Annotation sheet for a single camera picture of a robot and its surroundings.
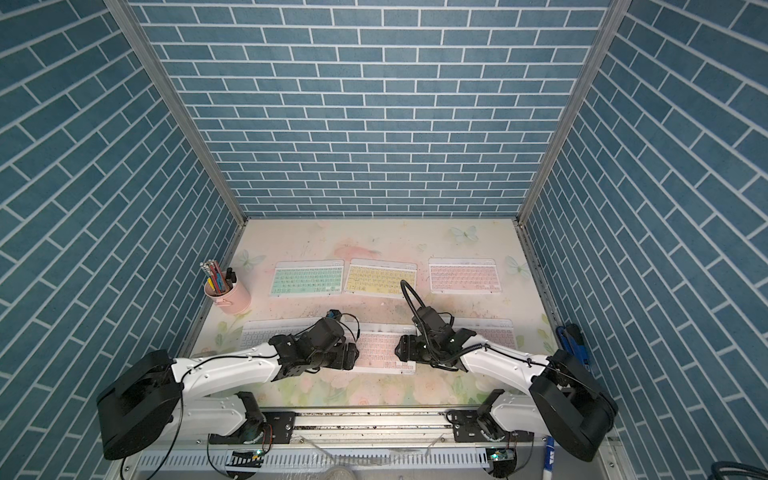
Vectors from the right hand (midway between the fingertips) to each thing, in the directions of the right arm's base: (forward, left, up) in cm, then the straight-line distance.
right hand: (404, 355), depth 84 cm
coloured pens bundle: (+13, +56, +12) cm, 59 cm away
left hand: (-2, +14, 0) cm, 14 cm away
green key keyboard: (+25, +36, -1) cm, 44 cm away
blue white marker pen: (-21, -36, -1) cm, 41 cm away
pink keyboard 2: (+3, +9, -2) cm, 9 cm away
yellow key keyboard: (+26, +11, 0) cm, 28 cm away
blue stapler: (+10, -50, -2) cm, 51 cm away
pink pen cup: (+11, +53, +5) cm, 54 cm away
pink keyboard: (+31, -19, -2) cm, 36 cm away
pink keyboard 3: (+11, -28, -2) cm, 30 cm away
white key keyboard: (+3, +45, -1) cm, 45 cm away
